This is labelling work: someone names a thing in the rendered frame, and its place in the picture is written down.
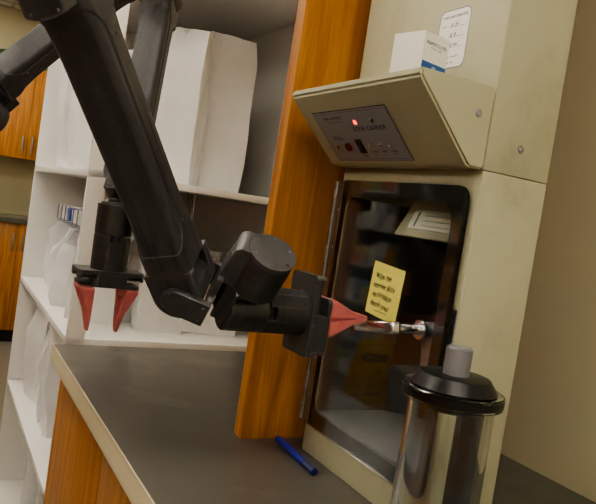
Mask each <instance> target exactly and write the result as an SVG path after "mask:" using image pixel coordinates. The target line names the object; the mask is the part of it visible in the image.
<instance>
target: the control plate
mask: <svg viewBox="0 0 596 504"><path fill-rule="evenodd" d="M311 114H312V115H313V117H314V119H315V121H316V122H317V124H318V126H319V127H320V129H321V131H322V132H323V134H324V136H325V137H326V139H327V141H328V143H329V144H330V146H331V148H332V149H333V151H334V153H335V154H336V156H337V158H338V159H339V161H412V160H414V158H413V156H412V155H411V153H410V151H409V149H408V147H407V145H406V143H405V142H404V140H403V138H402V136H401V134H400V132H399V131H398V129H397V127H396V125H395V123H394V121H393V119H392V118H391V116H390V114H389V112H388V110H387V108H386V106H385V105H384V104H382V105H374V106H367V107H359V108H351V109H343V110H335V111H327V112H319V113H311ZM370 117H371V118H373V119H374V121H375V124H372V123H371V122H370V121H369V118H370ZM352 119H355V120H356V121H357V123H358V125H354V124H353V122H352ZM354 139H360V140H361V142H362V144H363V145H364V147H365V149H366V151H367V152H368V153H361V152H360V150H359V148H358V147H357V145H356V143H355V141H354ZM389 141H390V142H392V143H393V145H394V146H393V147H388V142H389ZM369 142H371V143H372V144H373V148H372V147H370V148H369V147H368V145H369V144H368V143H369ZM378 142H381V143H382V144H383V147H380V148H379V147H378ZM346 143H349V144H350V145H351V146H352V149H353V150H352V151H348V150H347V149H346V148H345V144H346ZM336 144H338V145H339V146H340V147H341V150H339V149H337V147H336Z"/></svg>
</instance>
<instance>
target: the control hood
mask: <svg viewBox="0 0 596 504"><path fill-rule="evenodd" d="M494 93H495V90H493V88H492V87H489V86H486V85H482V84H479V83H476V82H472V81H469V80H466V79H463V78H459V77H456V76H453V75H449V74H446V73H443V72H439V71H436V70H433V69H430V68H426V67H417V68H412V69H407V70H402V71H397V72H392V73H387V74H381V75H376V76H371V77H366V78H361V79H356V80H350V81H345V82H340V83H335V84H330V85H325V86H320V87H314V88H309V89H304V90H299V91H295V93H293V99H294V101H295V103H296V104H297V106H298V108H299V109H300V111H301V113H302V114H303V116H304V118H305V119H306V121H307V123H308V124H309V126H310V128H311V129H312V131H313V133H314V134H315V136H316V138H317V139H318V141H319V143H320V145H321V146H322V148H323V150H324V151H325V153H326V155H327V156H328V158H329V160H330V161H331V163H332V164H334V166H339V167H344V168H394V169H453V170H480V168H482V166H483V159H484V153H485V147H486V141H487V135H488V129H489V123H490V117H491V111H492V105H493V99H494ZM382 104H384V105H385V106H386V108H387V110H388V112H389V114H390V116H391V118H392V119H393V121H394V123H395V125H396V127H397V129H398V131H399V132H400V134H401V136H402V138H403V140H404V142H405V143H406V145H407V147H408V149H409V151H410V153H411V155H412V156H413V158H414V160H412V161H339V159H338V158H337V156H336V154H335V153H334V151H333V149H332V148H331V146H330V144H329V143H328V141H327V139H326V137H325V136H324V134H323V132H322V131H321V129H320V127H319V126H318V124H317V122H316V121H315V119H314V117H313V115H312V114H311V113H319V112H327V111H335V110H343V109H351V108H359V107H367V106H374V105H382Z"/></svg>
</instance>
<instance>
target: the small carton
mask: <svg viewBox="0 0 596 504"><path fill-rule="evenodd" d="M449 44H450V41H448V40H446V39H444V38H442V37H440V36H437V35H435V34H433V33H431V32H429V31H427V30H422V31H414V32H407V33H399V34H395V39H394V45H393V51H392V58H391V64H390V70H389V73H392V72H397V71H402V70H407V69H412V68H417V67H426V68H430V69H433V70H436V71H439V72H443V73H445V69H446V63H447V56H448V50H449Z"/></svg>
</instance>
